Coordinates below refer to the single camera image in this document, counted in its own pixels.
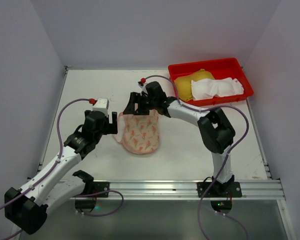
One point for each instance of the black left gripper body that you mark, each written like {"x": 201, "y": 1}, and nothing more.
{"x": 109, "y": 126}

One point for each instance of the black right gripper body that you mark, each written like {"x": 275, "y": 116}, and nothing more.
{"x": 140, "y": 102}

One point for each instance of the floral mesh laundry bag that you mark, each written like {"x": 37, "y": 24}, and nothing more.
{"x": 139, "y": 134}

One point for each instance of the yellow bra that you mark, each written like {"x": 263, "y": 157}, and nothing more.
{"x": 184, "y": 83}

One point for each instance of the white bra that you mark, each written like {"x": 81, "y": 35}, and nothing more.
{"x": 209, "y": 88}

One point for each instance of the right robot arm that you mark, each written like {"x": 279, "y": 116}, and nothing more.
{"x": 215, "y": 129}

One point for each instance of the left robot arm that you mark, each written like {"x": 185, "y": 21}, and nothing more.
{"x": 29, "y": 206}

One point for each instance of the red plastic tray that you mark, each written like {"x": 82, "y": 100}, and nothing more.
{"x": 220, "y": 69}

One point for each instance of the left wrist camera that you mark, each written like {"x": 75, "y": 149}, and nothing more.
{"x": 100, "y": 104}

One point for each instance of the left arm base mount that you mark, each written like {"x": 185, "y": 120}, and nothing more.
{"x": 96, "y": 187}

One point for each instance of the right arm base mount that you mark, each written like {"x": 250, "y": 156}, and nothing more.
{"x": 230, "y": 189}

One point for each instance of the aluminium front rail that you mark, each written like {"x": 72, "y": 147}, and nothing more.
{"x": 188, "y": 190}

